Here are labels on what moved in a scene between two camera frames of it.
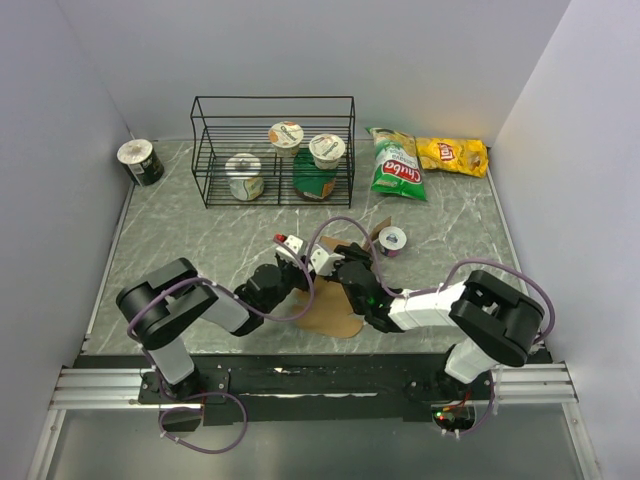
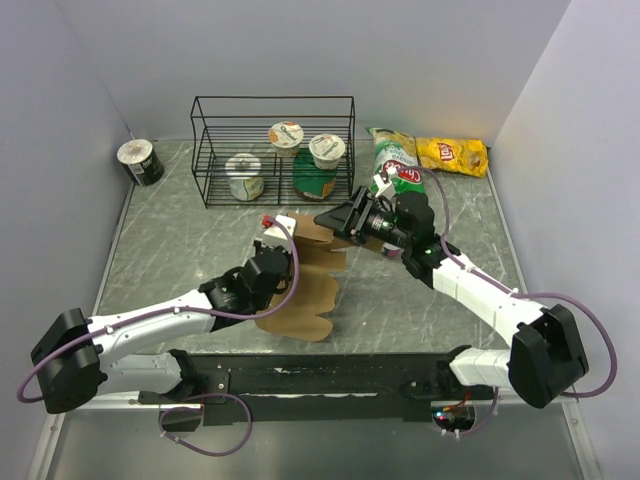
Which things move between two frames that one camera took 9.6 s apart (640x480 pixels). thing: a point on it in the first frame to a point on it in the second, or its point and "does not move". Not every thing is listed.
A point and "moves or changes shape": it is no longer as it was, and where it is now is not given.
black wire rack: [273, 151] does not move
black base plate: [306, 389] does not move
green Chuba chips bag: [397, 170] does not move
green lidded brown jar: [309, 181] does not move
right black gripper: [350, 252] to [344, 220]
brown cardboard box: [331, 314] moves or changes shape
